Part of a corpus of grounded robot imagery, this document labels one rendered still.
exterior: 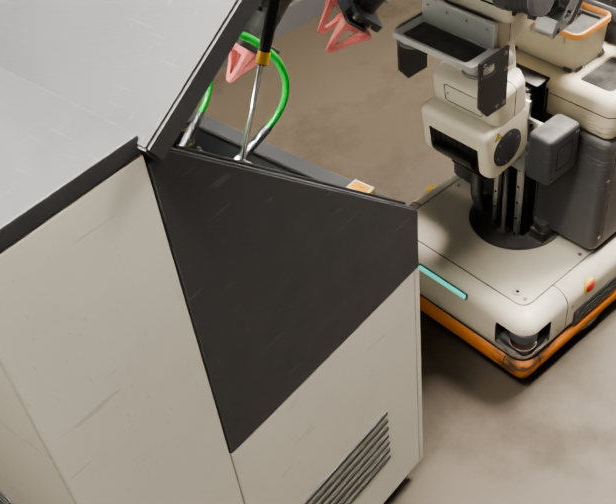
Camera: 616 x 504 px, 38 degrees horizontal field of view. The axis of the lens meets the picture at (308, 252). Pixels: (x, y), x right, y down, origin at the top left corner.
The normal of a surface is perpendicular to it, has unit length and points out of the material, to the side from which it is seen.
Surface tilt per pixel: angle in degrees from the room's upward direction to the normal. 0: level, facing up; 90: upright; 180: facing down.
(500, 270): 0
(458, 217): 0
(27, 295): 90
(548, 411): 0
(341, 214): 90
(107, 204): 90
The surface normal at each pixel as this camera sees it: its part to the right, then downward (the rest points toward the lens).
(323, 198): 0.76, 0.39
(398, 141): -0.10, -0.72
